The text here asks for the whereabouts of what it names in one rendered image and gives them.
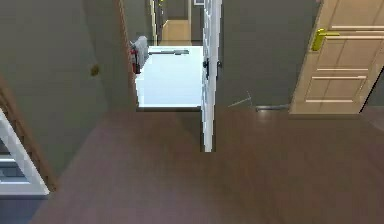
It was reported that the white room door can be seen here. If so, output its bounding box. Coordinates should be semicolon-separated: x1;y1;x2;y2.
200;0;223;153

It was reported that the red fire extinguisher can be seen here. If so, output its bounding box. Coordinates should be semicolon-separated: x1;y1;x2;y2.
130;48;141;75

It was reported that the beige panelled room door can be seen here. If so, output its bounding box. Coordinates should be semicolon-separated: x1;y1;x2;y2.
289;0;384;115

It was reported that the white framed door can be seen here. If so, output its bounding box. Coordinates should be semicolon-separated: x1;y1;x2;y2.
0;108;51;196

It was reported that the black door handle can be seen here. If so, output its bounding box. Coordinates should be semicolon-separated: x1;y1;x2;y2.
202;58;211;80

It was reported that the yellow door handle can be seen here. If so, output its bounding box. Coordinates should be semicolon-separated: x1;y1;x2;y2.
311;28;341;52

